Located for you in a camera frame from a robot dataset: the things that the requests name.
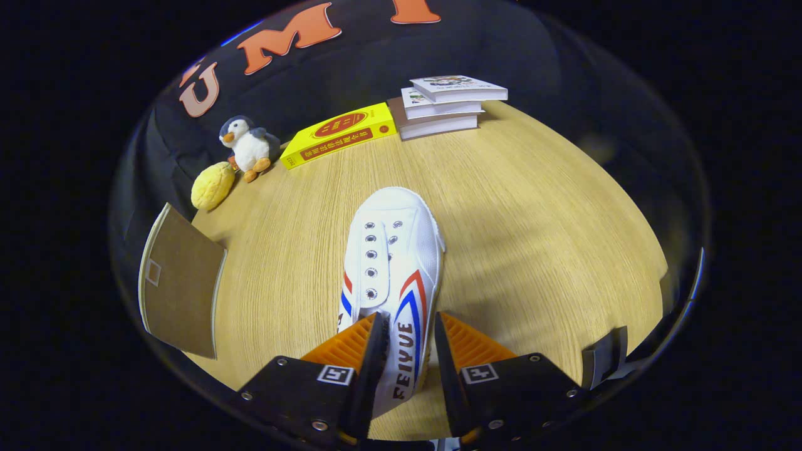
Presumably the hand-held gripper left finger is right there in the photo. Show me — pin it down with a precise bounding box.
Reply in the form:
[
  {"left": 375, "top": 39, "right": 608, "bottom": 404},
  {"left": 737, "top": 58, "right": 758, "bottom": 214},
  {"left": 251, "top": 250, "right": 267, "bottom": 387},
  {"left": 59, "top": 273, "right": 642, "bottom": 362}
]
[{"left": 236, "top": 311, "right": 392, "bottom": 448}]

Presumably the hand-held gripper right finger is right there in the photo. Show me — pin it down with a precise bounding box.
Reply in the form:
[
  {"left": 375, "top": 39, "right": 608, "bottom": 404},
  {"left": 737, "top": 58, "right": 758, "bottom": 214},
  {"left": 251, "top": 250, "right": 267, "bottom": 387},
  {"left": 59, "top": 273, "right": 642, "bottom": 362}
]
[{"left": 434, "top": 311, "right": 590, "bottom": 447}]

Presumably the white canvas shoe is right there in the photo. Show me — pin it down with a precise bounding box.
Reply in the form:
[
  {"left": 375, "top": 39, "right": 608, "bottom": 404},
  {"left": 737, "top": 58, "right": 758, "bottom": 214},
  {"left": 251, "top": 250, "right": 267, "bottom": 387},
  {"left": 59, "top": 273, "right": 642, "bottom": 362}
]
[{"left": 337, "top": 186, "right": 446, "bottom": 419}]

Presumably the brown fabric storage box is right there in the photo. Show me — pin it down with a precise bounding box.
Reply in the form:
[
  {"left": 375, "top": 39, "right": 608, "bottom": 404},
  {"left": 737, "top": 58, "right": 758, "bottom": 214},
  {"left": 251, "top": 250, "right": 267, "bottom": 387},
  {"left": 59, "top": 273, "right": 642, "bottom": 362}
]
[{"left": 138, "top": 202, "right": 228, "bottom": 360}]

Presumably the yellow book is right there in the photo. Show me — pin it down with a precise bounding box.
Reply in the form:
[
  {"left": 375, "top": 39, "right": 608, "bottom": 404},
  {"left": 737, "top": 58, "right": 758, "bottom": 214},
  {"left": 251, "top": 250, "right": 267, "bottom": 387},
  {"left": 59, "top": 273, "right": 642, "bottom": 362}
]
[{"left": 279, "top": 102, "right": 398, "bottom": 170}]

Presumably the yellow plush bun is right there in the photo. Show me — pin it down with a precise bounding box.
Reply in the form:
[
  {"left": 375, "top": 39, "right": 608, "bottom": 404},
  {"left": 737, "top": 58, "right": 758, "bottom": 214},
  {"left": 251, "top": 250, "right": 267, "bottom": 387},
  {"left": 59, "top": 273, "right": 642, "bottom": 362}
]
[{"left": 190, "top": 161, "right": 237, "bottom": 211}]

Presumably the penguin plush toy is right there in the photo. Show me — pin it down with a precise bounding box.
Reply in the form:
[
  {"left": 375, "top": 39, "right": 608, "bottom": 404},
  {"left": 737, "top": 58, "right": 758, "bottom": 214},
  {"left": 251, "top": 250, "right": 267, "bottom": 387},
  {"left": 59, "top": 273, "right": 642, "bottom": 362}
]
[{"left": 219, "top": 115, "right": 281, "bottom": 184}]

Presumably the white illustrated book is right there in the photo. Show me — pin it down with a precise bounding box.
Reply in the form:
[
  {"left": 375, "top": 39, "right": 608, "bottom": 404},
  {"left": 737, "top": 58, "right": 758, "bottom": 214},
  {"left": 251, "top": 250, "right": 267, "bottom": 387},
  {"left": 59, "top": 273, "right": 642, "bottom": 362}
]
[
  {"left": 410, "top": 75, "right": 509, "bottom": 105},
  {"left": 401, "top": 87, "right": 485, "bottom": 120}
]

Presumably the dark grey bracket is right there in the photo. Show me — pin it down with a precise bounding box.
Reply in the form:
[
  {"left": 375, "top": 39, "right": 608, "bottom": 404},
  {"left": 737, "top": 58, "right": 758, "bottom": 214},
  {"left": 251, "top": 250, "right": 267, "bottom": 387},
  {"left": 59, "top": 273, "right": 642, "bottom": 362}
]
[{"left": 581, "top": 326, "right": 628, "bottom": 390}]

